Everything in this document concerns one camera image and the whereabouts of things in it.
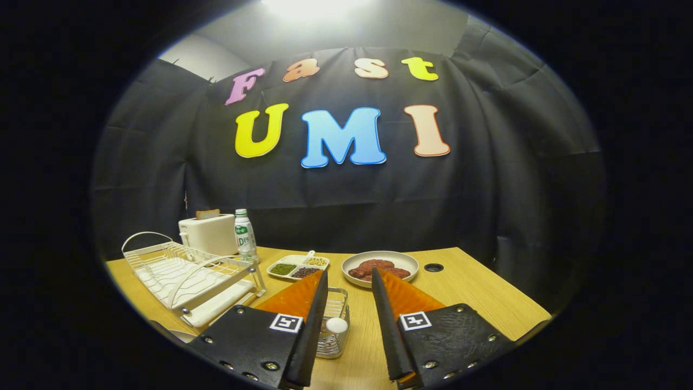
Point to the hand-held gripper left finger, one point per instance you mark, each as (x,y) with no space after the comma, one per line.
(311,336)

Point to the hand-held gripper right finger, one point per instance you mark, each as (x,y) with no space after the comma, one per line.
(387,330)

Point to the beige plate with meat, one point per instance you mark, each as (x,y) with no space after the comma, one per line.
(406,262)

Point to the white divided dish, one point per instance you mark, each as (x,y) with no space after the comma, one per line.
(295,261)

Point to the red meat slice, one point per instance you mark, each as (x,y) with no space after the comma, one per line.
(399,272)
(364,269)

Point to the pile of dark red beans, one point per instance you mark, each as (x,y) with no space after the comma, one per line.
(306,272)

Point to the pile of green mung beans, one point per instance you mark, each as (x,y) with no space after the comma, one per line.
(282,268)

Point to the pile of yellow soybeans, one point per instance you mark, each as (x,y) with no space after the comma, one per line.
(316,261)

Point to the black table grommet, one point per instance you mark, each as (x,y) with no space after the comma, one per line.
(433,267)

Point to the white bottle with green label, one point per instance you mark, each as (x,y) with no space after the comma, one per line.
(244,238)

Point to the white toaster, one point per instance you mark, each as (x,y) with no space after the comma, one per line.
(208,235)

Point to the brown bread slice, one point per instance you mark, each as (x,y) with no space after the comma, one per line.
(207,214)

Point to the black backdrop cloth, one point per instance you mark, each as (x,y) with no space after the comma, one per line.
(487,189)

